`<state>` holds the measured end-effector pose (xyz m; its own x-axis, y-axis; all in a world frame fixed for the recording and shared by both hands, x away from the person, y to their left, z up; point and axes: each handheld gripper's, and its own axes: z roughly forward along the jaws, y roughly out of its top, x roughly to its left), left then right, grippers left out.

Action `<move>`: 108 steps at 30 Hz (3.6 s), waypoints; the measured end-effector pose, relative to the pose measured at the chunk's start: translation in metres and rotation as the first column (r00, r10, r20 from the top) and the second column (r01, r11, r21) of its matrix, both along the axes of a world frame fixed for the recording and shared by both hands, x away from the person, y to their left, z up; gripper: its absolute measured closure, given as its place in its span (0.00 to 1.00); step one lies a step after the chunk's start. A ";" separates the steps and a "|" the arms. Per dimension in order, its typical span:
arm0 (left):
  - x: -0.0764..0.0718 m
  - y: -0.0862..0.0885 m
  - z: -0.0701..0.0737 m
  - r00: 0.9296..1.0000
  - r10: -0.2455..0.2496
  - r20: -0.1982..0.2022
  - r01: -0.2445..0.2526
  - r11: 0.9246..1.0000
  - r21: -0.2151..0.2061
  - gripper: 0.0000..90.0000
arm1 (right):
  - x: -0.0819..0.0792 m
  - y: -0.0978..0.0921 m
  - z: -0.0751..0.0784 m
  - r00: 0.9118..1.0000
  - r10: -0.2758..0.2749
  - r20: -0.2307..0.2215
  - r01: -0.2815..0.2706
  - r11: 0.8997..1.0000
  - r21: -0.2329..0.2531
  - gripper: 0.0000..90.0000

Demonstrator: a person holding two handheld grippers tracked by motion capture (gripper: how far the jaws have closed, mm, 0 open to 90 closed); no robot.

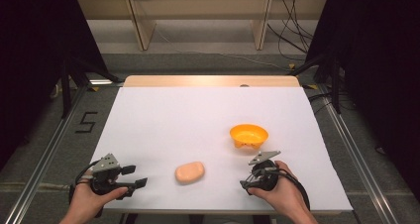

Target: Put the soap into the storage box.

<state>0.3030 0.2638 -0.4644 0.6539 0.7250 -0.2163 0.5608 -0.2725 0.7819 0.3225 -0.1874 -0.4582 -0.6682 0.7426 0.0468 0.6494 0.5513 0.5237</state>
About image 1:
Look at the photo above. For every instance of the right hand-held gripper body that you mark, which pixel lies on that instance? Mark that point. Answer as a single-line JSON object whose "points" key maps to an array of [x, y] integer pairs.
{"points": [[267, 174]]}

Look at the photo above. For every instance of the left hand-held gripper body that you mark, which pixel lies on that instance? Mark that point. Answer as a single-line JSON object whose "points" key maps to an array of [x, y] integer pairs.
{"points": [[105, 164]]}

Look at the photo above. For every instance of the person's right hand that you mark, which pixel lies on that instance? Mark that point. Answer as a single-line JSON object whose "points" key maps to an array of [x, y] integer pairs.
{"points": [[285, 194]]}

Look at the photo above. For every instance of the person's left hand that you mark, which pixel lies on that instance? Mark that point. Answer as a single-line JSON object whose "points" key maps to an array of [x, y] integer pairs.
{"points": [[86, 202]]}

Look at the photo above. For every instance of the orange plastic bowl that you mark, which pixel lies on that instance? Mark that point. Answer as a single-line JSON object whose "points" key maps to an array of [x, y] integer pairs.
{"points": [[248, 136]]}

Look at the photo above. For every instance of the peach soap bar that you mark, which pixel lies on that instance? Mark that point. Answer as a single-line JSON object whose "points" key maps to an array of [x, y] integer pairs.
{"points": [[189, 172]]}

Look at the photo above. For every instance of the white table sheet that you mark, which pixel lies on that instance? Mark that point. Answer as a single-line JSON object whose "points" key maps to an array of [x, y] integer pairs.
{"points": [[185, 125]]}

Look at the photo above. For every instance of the yellow tape piece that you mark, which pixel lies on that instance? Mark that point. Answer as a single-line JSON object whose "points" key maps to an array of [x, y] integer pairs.
{"points": [[292, 66], [312, 87], [95, 89]]}

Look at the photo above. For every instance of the black metal stand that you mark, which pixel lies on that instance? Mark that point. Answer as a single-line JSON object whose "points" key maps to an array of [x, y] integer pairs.
{"points": [[67, 85], [336, 85]]}

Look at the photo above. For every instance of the grey table grommet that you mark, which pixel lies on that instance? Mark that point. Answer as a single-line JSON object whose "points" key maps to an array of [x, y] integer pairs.
{"points": [[244, 85]]}

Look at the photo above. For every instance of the black curtain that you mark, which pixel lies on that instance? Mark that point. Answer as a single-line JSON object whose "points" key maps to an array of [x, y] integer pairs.
{"points": [[379, 68], [36, 58]]}

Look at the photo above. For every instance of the light wooden shelf unit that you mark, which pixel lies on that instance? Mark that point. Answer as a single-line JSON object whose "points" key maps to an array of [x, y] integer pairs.
{"points": [[201, 6]]}

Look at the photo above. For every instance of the aluminium floor rail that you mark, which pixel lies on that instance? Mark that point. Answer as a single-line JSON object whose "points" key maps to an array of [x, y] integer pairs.
{"points": [[358, 158], [46, 154]]}

